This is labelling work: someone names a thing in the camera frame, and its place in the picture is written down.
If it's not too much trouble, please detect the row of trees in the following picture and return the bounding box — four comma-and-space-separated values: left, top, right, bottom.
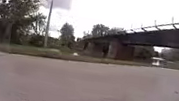
27, 13, 129, 59

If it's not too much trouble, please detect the grey asphalt road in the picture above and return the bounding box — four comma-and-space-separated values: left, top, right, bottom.
0, 43, 179, 101

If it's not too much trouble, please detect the tall grey pole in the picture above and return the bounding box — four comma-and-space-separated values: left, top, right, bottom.
43, 0, 55, 49

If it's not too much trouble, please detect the grass verge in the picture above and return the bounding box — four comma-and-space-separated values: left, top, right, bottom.
0, 40, 154, 74

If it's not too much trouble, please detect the dark overpass bridge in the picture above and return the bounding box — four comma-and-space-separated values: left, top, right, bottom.
74, 0, 179, 70

